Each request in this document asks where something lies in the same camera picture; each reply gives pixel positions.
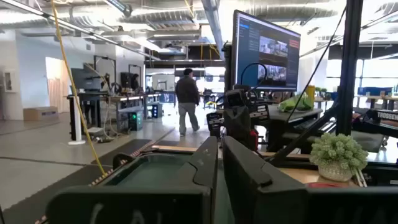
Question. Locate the black aluminium table frame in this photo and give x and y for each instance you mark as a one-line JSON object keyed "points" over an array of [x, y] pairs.
{"points": [[349, 62]]}

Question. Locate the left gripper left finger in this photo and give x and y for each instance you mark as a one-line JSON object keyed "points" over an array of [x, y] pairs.
{"points": [[124, 205]]}

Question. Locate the dark rectangular tray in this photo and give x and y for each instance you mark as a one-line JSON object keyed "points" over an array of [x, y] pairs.
{"points": [[149, 171]]}

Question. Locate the computer tower with green light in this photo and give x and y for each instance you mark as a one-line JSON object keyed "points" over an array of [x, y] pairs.
{"points": [[135, 121]]}

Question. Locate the black background robot arm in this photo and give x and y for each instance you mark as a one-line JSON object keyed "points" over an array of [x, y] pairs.
{"points": [[379, 119]]}

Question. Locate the person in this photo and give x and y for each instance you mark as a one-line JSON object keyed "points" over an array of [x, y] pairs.
{"points": [[187, 93], [135, 81]]}

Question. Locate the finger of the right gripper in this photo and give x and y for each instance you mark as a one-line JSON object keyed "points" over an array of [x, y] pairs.
{"points": [[244, 127], [230, 126]]}

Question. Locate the yellow bottle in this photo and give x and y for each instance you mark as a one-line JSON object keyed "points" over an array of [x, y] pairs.
{"points": [[310, 93]]}

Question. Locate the large computer monitor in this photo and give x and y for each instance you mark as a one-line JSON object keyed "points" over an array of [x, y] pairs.
{"points": [[267, 53]]}

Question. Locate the cardboard box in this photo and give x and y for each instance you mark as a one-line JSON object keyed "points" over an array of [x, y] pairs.
{"points": [[40, 114]]}

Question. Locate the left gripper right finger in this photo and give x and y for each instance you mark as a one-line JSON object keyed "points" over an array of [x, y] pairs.
{"points": [[264, 202]]}

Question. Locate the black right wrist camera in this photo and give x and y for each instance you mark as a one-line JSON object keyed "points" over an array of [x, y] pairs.
{"points": [[236, 98]]}

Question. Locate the black orange-striped floor mat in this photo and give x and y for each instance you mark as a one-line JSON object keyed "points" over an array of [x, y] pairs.
{"points": [[124, 151], [46, 196]]}

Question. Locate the dark grey desk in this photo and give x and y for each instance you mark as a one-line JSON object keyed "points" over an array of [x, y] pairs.
{"points": [[289, 124]]}

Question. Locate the red faceted plastic cup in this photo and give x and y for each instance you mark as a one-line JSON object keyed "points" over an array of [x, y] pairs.
{"points": [[323, 184]]}

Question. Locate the white desk leg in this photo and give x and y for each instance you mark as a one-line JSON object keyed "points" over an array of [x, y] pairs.
{"points": [[76, 124]]}

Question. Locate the potted pale green plant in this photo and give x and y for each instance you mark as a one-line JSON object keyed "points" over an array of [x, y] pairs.
{"points": [[339, 155]]}

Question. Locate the green bag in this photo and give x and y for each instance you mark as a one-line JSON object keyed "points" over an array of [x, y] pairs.
{"points": [[295, 104]]}

